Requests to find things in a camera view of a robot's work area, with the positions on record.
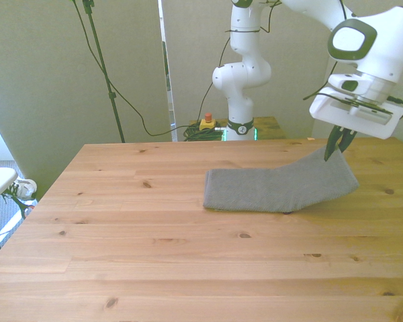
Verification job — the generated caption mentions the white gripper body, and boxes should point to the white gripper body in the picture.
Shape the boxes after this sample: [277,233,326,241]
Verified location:
[309,86,403,140]

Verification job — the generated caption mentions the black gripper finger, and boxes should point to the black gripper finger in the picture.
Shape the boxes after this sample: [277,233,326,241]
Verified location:
[337,129,358,154]
[323,125,344,162]

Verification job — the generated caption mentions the grey terry towel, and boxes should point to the grey terry towel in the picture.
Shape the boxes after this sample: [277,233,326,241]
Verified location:
[202,146,360,215]

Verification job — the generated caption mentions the yellow emergency stop box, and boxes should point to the yellow emergency stop box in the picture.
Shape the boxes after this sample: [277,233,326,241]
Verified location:
[198,112,217,132]

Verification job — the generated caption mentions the white sneaker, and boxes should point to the white sneaker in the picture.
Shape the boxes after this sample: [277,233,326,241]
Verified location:
[5,178,38,202]

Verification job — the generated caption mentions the black tripod legs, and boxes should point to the black tripod legs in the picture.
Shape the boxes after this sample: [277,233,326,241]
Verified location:
[0,186,33,264]

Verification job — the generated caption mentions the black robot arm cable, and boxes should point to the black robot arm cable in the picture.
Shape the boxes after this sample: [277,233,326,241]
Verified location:
[199,0,283,123]

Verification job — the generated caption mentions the coiled black cable bundle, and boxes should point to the coiled black cable bundle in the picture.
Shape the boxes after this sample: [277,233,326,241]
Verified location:
[182,124,224,142]

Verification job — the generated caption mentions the thin black stand cable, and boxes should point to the thin black stand cable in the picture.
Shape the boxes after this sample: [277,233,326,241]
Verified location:
[70,0,202,137]

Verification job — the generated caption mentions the black camera stand pole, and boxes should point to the black camera stand pole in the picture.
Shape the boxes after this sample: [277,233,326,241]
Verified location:
[81,0,126,144]

